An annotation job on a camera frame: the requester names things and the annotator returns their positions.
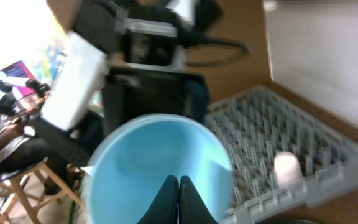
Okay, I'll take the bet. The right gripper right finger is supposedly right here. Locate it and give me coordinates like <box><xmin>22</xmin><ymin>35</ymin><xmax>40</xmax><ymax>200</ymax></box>
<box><xmin>178</xmin><ymin>176</ymin><xmax>218</xmax><ymax>224</ymax></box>

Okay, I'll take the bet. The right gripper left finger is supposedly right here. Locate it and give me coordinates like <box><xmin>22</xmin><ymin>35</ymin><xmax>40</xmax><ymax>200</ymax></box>
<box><xmin>137</xmin><ymin>175</ymin><xmax>179</xmax><ymax>224</ymax></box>

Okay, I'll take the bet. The blue plastic cup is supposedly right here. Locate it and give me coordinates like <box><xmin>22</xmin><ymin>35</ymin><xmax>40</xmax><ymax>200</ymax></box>
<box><xmin>85</xmin><ymin>114</ymin><xmax>234</xmax><ymax>223</ymax></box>

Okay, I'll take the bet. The pink plastic cup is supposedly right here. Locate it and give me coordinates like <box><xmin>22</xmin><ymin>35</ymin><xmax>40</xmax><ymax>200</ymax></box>
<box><xmin>273</xmin><ymin>152</ymin><xmax>303</xmax><ymax>189</ymax></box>

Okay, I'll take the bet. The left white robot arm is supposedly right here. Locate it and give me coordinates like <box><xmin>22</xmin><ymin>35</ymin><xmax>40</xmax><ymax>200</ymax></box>
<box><xmin>41</xmin><ymin>1</ymin><xmax>216</xmax><ymax>131</ymax></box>

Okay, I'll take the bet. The grey plastic dishwasher rack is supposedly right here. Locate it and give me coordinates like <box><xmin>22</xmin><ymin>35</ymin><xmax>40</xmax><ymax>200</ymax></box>
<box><xmin>205</xmin><ymin>86</ymin><xmax>358</xmax><ymax>223</ymax></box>

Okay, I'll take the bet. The round black serving tray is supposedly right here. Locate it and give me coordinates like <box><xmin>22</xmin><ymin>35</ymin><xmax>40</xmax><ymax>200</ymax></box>
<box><xmin>256</xmin><ymin>218</ymin><xmax>322</xmax><ymax>224</ymax></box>

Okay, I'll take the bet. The wooden stool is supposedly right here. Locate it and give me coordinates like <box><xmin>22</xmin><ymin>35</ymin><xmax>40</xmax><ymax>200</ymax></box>
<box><xmin>0</xmin><ymin>162</ymin><xmax>85</xmax><ymax>223</ymax></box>

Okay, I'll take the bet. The seated person in background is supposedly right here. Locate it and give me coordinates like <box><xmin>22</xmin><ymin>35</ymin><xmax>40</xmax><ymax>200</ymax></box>
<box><xmin>0</xmin><ymin>79</ymin><xmax>74</xmax><ymax>194</ymax></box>

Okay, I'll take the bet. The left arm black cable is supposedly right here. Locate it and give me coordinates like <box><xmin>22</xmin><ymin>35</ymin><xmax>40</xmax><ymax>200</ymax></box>
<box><xmin>178</xmin><ymin>37</ymin><xmax>251</xmax><ymax>68</ymax></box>

